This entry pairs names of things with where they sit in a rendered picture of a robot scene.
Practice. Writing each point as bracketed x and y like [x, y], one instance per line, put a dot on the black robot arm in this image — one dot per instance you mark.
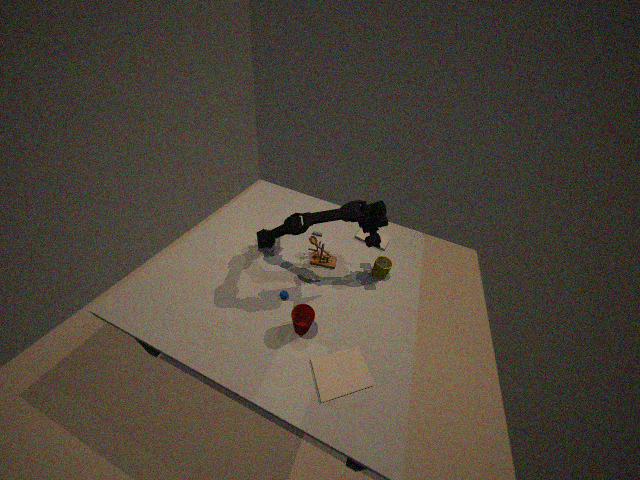
[348, 212]

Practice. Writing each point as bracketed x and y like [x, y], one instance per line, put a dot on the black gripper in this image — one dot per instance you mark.
[374, 238]

